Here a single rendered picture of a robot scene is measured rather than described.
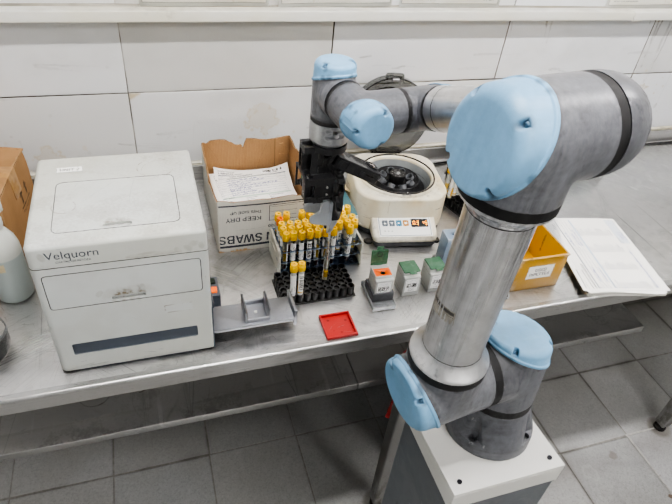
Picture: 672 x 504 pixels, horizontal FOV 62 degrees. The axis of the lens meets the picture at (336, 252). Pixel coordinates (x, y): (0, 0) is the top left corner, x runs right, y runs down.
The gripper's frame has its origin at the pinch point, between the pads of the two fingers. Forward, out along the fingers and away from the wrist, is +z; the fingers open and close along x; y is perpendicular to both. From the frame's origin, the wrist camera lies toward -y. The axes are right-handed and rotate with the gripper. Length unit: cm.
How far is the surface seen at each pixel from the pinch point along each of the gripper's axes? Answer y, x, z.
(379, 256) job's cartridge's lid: -11.1, 3.3, 7.8
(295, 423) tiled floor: -3, -22, 105
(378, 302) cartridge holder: -10.0, 8.9, 16.3
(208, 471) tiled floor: 29, -12, 105
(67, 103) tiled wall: 52, -51, -6
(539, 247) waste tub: -56, 2, 13
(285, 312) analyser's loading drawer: 11.6, 9.9, 13.7
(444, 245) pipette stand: -29.4, -0.1, 10.2
